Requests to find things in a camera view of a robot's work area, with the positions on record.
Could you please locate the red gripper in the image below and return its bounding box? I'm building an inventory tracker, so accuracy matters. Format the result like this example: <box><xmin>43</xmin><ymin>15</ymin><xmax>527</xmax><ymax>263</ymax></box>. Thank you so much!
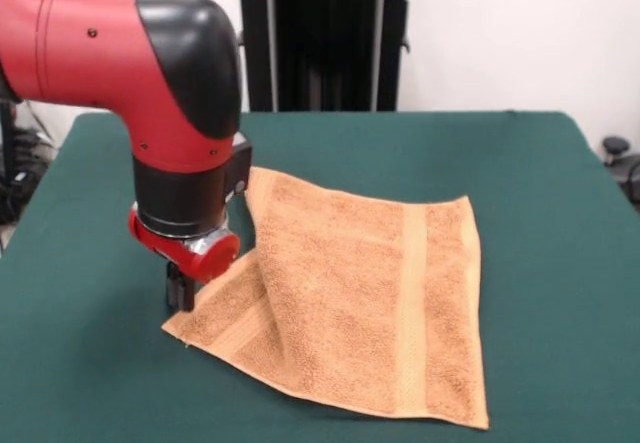
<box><xmin>127</xmin><ymin>202</ymin><xmax>241</xmax><ymax>313</ymax></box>

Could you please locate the orange terry towel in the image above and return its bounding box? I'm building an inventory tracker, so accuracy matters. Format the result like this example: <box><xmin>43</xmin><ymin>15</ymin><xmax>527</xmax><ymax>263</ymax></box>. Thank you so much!
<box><xmin>160</xmin><ymin>165</ymin><xmax>490</xmax><ymax>432</ymax></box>

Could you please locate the dark green table cloth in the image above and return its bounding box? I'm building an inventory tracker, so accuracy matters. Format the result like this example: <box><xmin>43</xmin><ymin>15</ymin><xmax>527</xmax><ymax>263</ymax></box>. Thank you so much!
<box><xmin>0</xmin><ymin>110</ymin><xmax>640</xmax><ymax>443</ymax></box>

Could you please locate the black electronics box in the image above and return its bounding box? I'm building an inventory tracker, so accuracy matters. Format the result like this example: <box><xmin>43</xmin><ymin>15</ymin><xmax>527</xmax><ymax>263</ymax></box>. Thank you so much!
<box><xmin>0</xmin><ymin>97</ymin><xmax>16</xmax><ymax>224</ymax></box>

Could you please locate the black round knob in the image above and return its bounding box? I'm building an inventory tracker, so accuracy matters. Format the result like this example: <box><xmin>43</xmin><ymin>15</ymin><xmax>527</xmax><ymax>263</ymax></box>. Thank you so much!
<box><xmin>602</xmin><ymin>136</ymin><xmax>632</xmax><ymax>165</ymax></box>

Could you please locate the black cable bundle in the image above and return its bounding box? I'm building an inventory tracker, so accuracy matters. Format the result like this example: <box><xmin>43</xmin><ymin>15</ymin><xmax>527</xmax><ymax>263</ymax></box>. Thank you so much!
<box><xmin>12</xmin><ymin>128</ymin><xmax>57</xmax><ymax>184</ymax></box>

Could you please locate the grey wall cable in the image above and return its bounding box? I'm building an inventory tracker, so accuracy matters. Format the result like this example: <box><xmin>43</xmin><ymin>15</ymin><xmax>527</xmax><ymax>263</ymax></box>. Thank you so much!
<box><xmin>27</xmin><ymin>100</ymin><xmax>51</xmax><ymax>139</ymax></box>

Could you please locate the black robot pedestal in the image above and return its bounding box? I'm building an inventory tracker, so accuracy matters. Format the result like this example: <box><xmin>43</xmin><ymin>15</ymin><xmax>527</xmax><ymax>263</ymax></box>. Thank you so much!
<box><xmin>218</xmin><ymin>0</ymin><xmax>432</xmax><ymax>113</ymax></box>

